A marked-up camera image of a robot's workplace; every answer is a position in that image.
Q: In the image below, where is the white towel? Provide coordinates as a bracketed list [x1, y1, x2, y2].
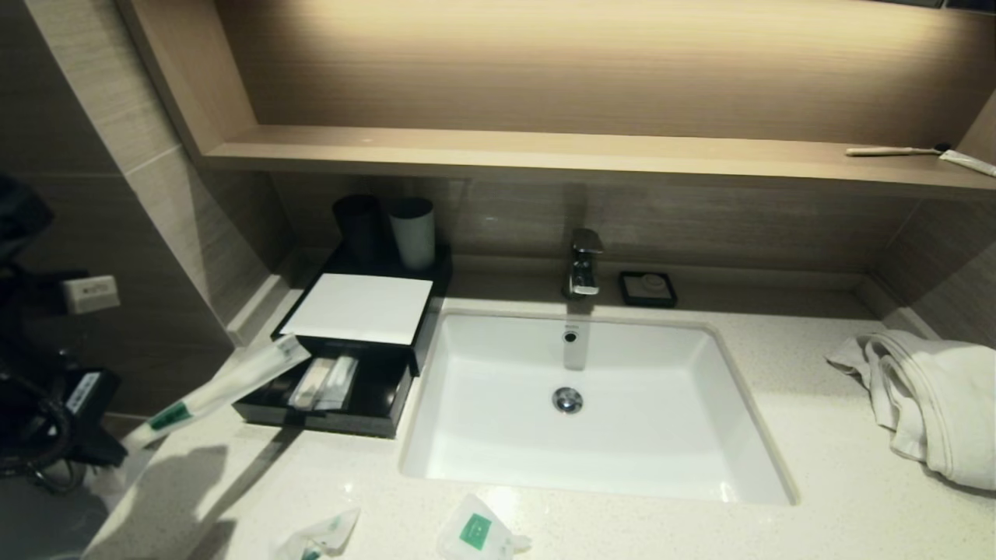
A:
[825, 330, 996, 492]

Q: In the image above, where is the white toothpaste tube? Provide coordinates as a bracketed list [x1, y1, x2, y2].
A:
[938, 149, 996, 178]

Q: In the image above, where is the black soap dish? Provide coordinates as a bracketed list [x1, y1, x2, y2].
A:
[619, 270, 678, 308]

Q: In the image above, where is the beige toothbrush with black head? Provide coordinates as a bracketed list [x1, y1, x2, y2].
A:
[844, 145, 950, 158]

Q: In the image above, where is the wooden wall shelf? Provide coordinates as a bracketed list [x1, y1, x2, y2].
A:
[198, 124, 996, 201]

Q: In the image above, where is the white sink basin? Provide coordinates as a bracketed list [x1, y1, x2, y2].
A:
[398, 309, 800, 506]

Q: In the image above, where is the beige packet in drawer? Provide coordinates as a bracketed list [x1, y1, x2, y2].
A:
[288, 356, 331, 411]

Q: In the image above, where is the flat packet green square label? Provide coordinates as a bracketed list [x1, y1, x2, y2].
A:
[436, 493, 532, 560]

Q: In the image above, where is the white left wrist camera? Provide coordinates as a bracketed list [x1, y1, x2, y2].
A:
[62, 275, 121, 315]

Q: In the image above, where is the chrome faucet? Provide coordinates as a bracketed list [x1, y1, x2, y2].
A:
[563, 228, 605, 300]

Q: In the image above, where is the grey white cup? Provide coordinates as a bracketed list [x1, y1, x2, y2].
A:
[388, 198, 437, 271]

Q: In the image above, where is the black box drawer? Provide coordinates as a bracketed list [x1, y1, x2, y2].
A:
[232, 342, 415, 439]

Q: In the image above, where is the black cup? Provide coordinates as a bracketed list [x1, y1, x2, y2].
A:
[332, 194, 384, 265]

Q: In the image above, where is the white bathtub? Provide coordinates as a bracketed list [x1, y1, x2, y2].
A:
[0, 467, 149, 560]

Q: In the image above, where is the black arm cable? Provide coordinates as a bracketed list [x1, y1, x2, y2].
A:
[0, 373, 79, 492]

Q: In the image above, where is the black box with white lid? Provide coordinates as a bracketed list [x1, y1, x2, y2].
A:
[270, 247, 454, 378]

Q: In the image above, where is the long toothbrush packet green label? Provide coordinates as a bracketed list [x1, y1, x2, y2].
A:
[121, 334, 312, 453]

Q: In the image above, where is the crumpled small white packet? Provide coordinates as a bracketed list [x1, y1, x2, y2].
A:
[272, 508, 361, 560]

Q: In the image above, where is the white packet in drawer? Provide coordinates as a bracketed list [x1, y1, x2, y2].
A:
[315, 355, 360, 411]

